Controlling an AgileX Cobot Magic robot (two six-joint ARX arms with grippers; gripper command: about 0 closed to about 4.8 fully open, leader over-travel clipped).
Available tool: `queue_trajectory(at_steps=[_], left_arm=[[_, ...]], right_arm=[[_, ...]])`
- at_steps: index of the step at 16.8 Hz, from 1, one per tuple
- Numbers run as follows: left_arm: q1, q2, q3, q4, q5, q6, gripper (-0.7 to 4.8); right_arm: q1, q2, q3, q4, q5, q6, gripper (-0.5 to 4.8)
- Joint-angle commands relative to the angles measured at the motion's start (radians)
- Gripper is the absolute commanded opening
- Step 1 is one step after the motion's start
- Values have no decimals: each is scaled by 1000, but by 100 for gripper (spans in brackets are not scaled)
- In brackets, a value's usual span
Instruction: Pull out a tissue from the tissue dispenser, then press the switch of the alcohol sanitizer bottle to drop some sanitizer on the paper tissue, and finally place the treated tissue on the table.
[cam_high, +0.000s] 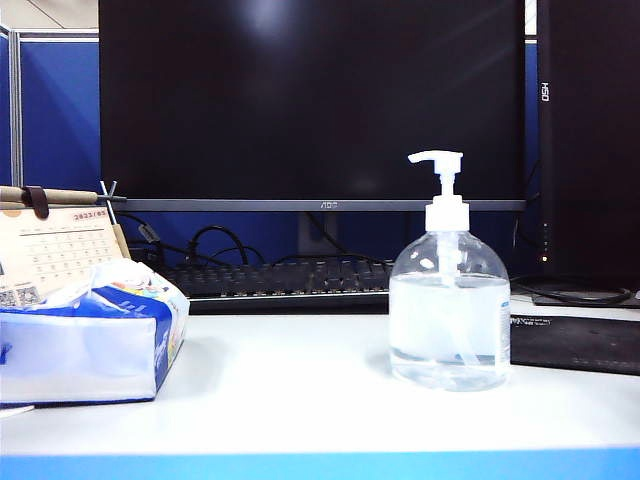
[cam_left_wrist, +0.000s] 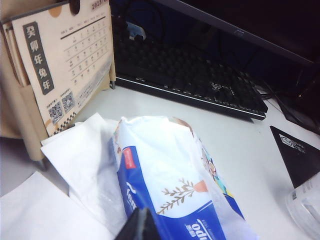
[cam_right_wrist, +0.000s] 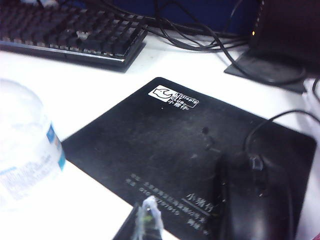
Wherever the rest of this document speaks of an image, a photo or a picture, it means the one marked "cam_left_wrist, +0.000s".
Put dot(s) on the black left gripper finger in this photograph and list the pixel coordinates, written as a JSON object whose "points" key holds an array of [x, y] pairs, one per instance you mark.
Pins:
{"points": [[140, 227]]}

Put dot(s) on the blue white tissue pack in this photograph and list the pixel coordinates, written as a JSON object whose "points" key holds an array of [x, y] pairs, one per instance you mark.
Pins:
{"points": [[162, 162]]}

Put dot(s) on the white tissue sheet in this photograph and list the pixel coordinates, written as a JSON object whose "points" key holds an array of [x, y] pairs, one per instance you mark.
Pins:
{"points": [[80, 155]]}

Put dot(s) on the clear pump alcohol bottle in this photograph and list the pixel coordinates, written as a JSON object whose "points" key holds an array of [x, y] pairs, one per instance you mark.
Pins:
{"points": [[305, 212]]}

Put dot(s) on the white paper sheet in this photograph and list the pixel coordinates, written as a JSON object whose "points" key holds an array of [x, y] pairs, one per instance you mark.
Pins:
{"points": [[37, 212]]}

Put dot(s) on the black keyboard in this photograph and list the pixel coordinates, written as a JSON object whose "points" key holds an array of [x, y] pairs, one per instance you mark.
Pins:
{"points": [[187, 80]]}

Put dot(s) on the black mouse pad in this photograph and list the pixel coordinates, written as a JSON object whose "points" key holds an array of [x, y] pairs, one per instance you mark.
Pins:
{"points": [[295, 155]]}

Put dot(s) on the beige desk calendar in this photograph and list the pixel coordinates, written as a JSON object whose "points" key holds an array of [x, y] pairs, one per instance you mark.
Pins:
{"points": [[62, 62]]}

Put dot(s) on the black HSD monitor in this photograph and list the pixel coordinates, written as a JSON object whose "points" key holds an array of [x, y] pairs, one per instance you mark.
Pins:
{"points": [[307, 105]]}

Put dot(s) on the black AOC monitor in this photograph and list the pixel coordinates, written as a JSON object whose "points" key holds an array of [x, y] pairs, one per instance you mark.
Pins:
{"points": [[250, 15]]}

